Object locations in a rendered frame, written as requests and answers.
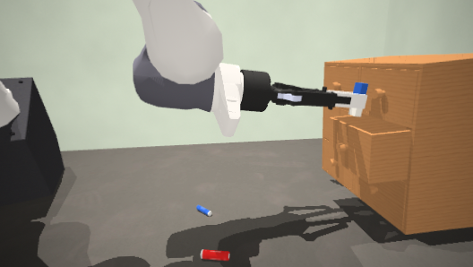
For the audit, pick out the wooden chest of drawers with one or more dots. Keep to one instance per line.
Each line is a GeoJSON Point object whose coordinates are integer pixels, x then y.
{"type": "Point", "coordinates": [439, 193]}

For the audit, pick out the blue battery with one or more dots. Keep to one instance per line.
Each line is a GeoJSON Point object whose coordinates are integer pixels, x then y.
{"type": "Point", "coordinates": [203, 210]}

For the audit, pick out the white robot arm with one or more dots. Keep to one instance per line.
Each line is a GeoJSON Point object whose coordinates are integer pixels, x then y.
{"type": "Point", "coordinates": [184, 45]}

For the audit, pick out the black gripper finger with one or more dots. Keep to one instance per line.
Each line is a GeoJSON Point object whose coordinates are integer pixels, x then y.
{"type": "Point", "coordinates": [300, 97]}
{"type": "Point", "coordinates": [276, 84]}

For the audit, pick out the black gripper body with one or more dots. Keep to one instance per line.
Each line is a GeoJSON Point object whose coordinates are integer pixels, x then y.
{"type": "Point", "coordinates": [258, 91]}

